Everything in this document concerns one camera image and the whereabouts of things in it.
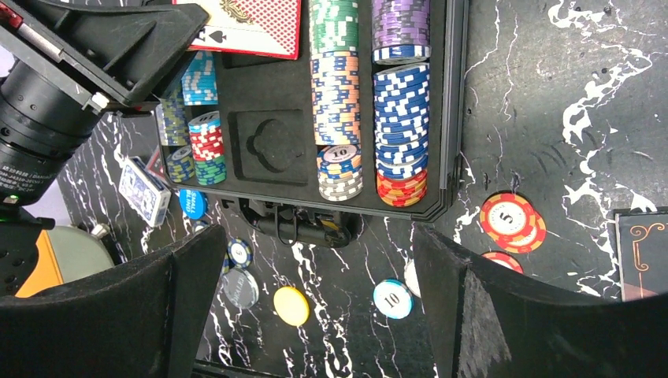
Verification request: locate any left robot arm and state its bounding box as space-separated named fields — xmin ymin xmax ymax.
xmin=1 ymin=1 xmax=209 ymax=296

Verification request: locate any green-yellow chip stack row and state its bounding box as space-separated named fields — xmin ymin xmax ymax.
xmin=155 ymin=87 xmax=195 ymax=183

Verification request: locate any light blue chip stack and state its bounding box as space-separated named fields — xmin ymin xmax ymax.
xmin=181 ymin=50 xmax=218 ymax=106

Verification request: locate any red triangle warning card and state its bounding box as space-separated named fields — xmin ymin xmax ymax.
xmin=146 ymin=146 xmax=168 ymax=185

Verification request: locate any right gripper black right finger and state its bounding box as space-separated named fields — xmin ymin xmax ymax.
xmin=414 ymin=224 xmax=667 ymax=377

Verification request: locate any light blue 10 chip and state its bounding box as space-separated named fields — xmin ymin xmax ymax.
xmin=373 ymin=279 xmax=414 ymax=320

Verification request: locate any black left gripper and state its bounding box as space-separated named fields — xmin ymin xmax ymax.
xmin=1 ymin=1 xmax=209 ymax=113

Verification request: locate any red 5 chip single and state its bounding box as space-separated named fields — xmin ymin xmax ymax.
xmin=481 ymin=251 xmax=524 ymax=274

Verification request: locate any purple and blue chip row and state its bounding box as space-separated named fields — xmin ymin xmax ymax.
xmin=371 ymin=0 xmax=432 ymax=208

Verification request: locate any dark hardcover book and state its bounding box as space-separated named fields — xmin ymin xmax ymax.
xmin=614 ymin=206 xmax=667 ymax=302

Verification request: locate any red 5 chip stack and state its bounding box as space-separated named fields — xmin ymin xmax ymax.
xmin=479 ymin=192 xmax=547 ymax=254

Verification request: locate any green and orange chip row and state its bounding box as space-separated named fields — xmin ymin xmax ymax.
xmin=308 ymin=1 xmax=363 ymax=202

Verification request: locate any red and green chip stack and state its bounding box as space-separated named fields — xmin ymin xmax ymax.
xmin=187 ymin=111 xmax=227 ymax=186

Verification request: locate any black poker chip case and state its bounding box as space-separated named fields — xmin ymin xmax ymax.
xmin=181 ymin=1 xmax=468 ymax=248

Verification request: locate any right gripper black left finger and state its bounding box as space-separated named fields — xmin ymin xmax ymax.
xmin=1 ymin=224 xmax=227 ymax=377

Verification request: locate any blue playing card deck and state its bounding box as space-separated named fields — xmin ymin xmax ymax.
xmin=119 ymin=157 xmax=171 ymax=228

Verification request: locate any blue small blind button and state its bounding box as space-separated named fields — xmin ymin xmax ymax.
xmin=179 ymin=189 xmax=208 ymax=220

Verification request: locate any red playing card deck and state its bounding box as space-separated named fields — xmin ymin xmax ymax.
xmin=190 ymin=0 xmax=302 ymax=60

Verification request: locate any yellow round button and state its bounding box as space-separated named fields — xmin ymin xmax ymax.
xmin=273 ymin=287 xmax=310 ymax=327

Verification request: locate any white 1 chip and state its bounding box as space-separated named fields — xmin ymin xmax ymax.
xmin=404 ymin=259 xmax=421 ymax=298

